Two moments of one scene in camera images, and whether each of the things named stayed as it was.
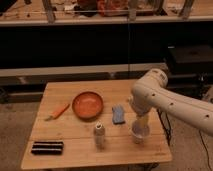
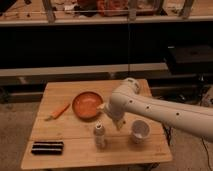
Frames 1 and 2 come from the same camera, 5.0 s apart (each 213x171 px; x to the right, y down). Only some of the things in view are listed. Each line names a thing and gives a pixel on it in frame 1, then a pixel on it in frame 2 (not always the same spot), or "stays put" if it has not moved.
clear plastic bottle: x=99 y=137 stays put
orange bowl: x=87 y=105 stays put
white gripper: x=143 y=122 -> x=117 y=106
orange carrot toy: x=57 y=113 stays put
